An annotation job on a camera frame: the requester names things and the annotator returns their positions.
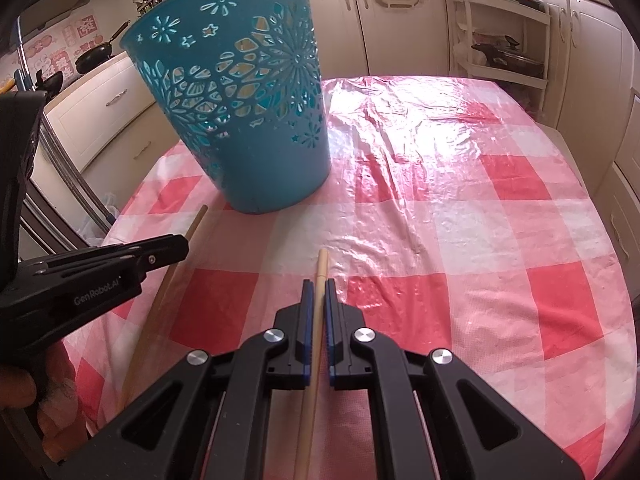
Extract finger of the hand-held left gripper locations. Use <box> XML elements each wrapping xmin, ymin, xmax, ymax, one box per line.
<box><xmin>19</xmin><ymin>233</ymin><xmax>190</xmax><ymax>282</ymax></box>

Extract pink wall stickers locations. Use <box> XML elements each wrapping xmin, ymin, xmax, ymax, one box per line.
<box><xmin>20</xmin><ymin>14</ymin><xmax>100</xmax><ymax>80</ymax></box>

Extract tall cream cabinet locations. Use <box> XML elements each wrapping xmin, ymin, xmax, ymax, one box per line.
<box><xmin>544</xmin><ymin>0</ymin><xmax>640</xmax><ymax>273</ymax></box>

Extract wooden chopstick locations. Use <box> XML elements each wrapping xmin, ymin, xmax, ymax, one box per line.
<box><xmin>120</xmin><ymin>205</ymin><xmax>209</xmax><ymax>403</ymax></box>
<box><xmin>294</xmin><ymin>248</ymin><xmax>329</xmax><ymax>480</ymax></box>

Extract dark pot with lid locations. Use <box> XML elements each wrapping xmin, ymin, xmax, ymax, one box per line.
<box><xmin>470</xmin><ymin>35</ymin><xmax>547</xmax><ymax>79</ymax></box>

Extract range hood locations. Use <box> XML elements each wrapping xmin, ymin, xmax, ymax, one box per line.
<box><xmin>0</xmin><ymin>0</ymin><xmax>103</xmax><ymax>41</ymax></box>

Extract small black pan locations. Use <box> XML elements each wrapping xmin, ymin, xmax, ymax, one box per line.
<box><xmin>31</xmin><ymin>70</ymin><xmax>66</xmax><ymax>94</ymax></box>

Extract white shelf rack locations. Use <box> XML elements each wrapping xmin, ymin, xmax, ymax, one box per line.
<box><xmin>449</xmin><ymin>0</ymin><xmax>552</xmax><ymax>112</ymax></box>

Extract cream cabinet with drawers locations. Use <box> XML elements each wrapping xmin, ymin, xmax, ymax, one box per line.
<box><xmin>44</xmin><ymin>54</ymin><xmax>172</xmax><ymax>202</ymax></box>

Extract blue perforated plastic basket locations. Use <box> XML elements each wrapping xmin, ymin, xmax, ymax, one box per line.
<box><xmin>121</xmin><ymin>0</ymin><xmax>332</xmax><ymax>216</ymax></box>

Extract cream cabinet with doors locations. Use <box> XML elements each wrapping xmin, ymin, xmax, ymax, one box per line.
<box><xmin>304</xmin><ymin>0</ymin><xmax>452</xmax><ymax>82</ymax></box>

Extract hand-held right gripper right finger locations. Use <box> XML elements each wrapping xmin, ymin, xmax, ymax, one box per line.
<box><xmin>324</xmin><ymin>279</ymin><xmax>586</xmax><ymax>480</ymax></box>

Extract metal appliance handle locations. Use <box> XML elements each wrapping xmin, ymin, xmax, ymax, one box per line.
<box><xmin>36</xmin><ymin>107</ymin><xmax>120</xmax><ymax>228</ymax></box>

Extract red white checked tablecloth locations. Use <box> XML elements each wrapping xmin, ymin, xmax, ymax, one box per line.
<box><xmin>60</xmin><ymin>76</ymin><xmax>639</xmax><ymax>480</ymax></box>

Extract person's left hand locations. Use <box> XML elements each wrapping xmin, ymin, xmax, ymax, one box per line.
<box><xmin>0</xmin><ymin>342</ymin><xmax>90</xmax><ymax>463</ymax></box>

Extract black wok with handle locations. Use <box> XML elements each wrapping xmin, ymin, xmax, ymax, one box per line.
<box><xmin>74</xmin><ymin>20</ymin><xmax>132</xmax><ymax>76</ymax></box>

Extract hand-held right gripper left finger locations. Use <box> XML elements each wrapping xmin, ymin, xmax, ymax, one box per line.
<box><xmin>42</xmin><ymin>280</ymin><xmax>316</xmax><ymax>480</ymax></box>

